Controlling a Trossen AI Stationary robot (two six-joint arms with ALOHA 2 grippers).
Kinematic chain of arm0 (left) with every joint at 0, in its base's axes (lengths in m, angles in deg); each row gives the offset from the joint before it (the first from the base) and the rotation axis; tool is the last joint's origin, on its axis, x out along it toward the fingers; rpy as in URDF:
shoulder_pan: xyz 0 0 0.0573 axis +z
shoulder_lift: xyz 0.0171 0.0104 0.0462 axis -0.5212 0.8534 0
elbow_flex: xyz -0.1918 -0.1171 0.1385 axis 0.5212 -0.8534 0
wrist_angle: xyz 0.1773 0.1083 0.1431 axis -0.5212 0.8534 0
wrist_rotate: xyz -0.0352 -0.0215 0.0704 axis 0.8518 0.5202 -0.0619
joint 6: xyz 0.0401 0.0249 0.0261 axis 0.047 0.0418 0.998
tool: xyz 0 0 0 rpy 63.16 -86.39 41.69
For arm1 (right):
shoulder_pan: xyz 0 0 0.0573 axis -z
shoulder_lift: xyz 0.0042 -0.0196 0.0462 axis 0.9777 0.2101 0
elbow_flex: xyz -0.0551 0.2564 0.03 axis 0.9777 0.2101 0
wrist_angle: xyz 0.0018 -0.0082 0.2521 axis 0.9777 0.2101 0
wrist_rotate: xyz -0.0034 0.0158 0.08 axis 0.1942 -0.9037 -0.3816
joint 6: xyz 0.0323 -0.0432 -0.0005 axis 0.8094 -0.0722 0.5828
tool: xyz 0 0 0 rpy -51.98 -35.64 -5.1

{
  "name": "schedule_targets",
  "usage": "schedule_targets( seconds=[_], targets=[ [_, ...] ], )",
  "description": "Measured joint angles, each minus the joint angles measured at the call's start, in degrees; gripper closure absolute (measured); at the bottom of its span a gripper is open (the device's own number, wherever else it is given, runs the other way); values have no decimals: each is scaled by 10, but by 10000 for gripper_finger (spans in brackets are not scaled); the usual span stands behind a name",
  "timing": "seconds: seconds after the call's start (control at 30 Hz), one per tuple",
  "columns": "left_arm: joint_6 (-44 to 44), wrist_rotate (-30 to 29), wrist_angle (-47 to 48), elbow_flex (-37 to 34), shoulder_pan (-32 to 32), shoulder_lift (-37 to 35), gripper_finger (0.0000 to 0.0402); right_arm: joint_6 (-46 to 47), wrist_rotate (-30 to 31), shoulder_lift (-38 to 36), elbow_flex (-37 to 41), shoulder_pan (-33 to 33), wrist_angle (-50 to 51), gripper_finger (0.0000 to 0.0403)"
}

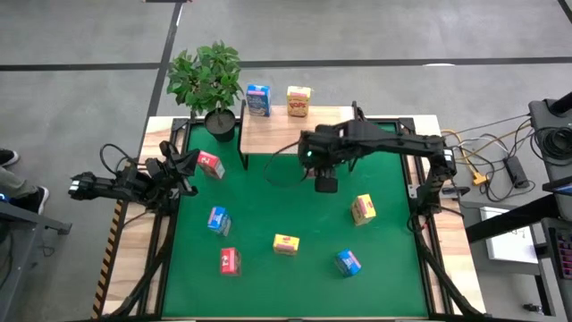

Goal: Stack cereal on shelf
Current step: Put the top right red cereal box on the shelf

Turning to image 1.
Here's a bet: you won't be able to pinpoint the blue Rice Krispies cereal box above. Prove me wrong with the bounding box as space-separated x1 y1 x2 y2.
334 248 363 278
206 206 232 237
246 84 273 118

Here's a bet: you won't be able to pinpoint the yellow Corn Pops cereal box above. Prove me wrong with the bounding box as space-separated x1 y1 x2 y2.
273 233 301 257
349 193 377 227
286 85 312 119

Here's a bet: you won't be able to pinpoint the person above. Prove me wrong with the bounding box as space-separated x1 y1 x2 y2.
0 148 50 215

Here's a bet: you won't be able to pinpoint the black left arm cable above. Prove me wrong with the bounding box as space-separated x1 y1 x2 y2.
98 142 139 178

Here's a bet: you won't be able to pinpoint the backlit black keyboard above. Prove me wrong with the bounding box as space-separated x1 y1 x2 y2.
548 225 572 281

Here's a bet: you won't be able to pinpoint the wooden shelf with black legs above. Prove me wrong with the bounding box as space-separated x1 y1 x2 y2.
238 98 366 174

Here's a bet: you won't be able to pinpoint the coiled black cable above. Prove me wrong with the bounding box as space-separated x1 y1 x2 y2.
531 126 572 169

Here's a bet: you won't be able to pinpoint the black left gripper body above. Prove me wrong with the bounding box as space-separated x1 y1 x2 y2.
147 141 187 211

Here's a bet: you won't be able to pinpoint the green table mat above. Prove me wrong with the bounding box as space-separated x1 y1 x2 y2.
161 121 429 318

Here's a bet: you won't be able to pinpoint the green plant in black pot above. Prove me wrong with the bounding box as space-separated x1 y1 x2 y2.
165 39 245 143

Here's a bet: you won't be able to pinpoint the white paper sheet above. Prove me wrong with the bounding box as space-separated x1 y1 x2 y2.
480 206 540 265

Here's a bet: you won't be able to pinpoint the black table frame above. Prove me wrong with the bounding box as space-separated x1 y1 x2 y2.
91 114 488 322

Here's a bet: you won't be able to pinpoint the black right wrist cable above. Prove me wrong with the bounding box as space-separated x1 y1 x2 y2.
262 141 312 190

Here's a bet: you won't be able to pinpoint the black desk beam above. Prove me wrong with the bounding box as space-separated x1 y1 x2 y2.
464 194 562 245

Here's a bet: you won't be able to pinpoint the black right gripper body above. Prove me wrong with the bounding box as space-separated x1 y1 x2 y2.
298 121 358 194

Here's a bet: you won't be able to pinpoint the yellow black hazard tape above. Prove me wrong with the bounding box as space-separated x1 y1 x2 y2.
91 199 125 319

